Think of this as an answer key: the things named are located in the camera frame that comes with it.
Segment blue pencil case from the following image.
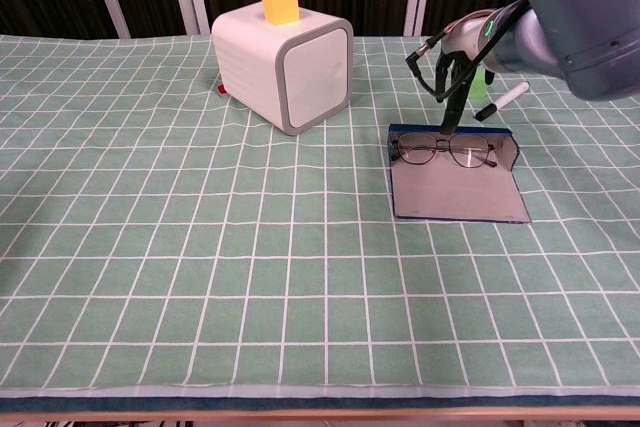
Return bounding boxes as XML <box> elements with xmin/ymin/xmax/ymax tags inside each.
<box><xmin>387</xmin><ymin>123</ymin><xmax>533</xmax><ymax>225</ymax></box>

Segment white toaster-shaped box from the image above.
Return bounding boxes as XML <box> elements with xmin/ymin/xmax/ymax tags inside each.
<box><xmin>210</xmin><ymin>0</ymin><xmax>355</xmax><ymax>137</ymax></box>

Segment green grid tablecloth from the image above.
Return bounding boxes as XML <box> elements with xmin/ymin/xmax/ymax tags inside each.
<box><xmin>0</xmin><ymin>34</ymin><xmax>640</xmax><ymax>398</ymax></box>

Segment green cube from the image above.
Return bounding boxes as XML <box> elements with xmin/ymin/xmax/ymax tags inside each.
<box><xmin>467</xmin><ymin>65</ymin><xmax>490</xmax><ymax>100</ymax></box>

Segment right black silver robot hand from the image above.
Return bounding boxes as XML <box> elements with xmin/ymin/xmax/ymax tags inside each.
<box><xmin>433</xmin><ymin>9</ymin><xmax>496</xmax><ymax>137</ymax></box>

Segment yellow cube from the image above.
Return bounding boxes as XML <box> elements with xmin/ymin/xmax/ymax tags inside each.
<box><xmin>260</xmin><ymin>0</ymin><xmax>300</xmax><ymax>27</ymax></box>

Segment black-framed eyeglasses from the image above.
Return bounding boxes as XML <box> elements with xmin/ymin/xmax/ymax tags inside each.
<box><xmin>391</xmin><ymin>131</ymin><xmax>499</xmax><ymax>170</ymax></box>

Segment black white marker pen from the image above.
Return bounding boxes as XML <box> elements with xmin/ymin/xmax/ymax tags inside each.
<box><xmin>474</xmin><ymin>80</ymin><xmax>530</xmax><ymax>122</ymax></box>

